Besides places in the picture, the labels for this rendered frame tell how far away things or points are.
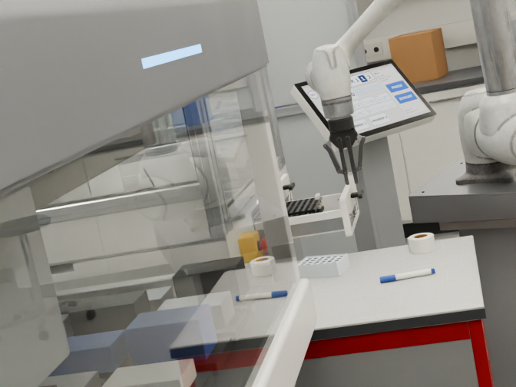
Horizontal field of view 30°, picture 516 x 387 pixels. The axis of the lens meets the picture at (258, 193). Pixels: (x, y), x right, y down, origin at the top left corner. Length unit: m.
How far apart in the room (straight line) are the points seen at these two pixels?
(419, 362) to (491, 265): 0.88
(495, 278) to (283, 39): 1.87
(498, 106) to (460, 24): 3.58
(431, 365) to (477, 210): 0.79
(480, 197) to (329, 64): 0.59
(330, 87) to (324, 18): 1.68
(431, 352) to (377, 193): 1.66
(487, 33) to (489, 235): 0.64
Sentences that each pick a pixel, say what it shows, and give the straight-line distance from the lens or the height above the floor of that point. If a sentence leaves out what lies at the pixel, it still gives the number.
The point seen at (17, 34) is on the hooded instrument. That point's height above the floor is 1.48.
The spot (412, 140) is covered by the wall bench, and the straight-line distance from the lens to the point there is 5.75.
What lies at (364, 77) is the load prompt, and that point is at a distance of 3.83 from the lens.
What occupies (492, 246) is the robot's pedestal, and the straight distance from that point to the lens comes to 3.02.
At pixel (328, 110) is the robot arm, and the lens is 2.80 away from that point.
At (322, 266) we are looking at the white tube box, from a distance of 2.57.
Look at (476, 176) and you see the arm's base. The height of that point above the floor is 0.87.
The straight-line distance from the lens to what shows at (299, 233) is 2.75.
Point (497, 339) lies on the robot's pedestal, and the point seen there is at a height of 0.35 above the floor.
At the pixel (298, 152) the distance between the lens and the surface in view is 4.54.
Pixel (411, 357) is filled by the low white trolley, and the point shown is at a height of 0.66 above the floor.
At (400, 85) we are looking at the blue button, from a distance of 3.89.
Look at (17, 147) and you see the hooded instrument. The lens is 0.82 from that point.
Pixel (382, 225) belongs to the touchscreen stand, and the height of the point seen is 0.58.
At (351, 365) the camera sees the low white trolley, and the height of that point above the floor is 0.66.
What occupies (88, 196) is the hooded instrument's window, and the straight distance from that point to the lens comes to 0.98.
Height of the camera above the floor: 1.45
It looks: 10 degrees down
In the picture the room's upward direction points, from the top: 11 degrees counter-clockwise
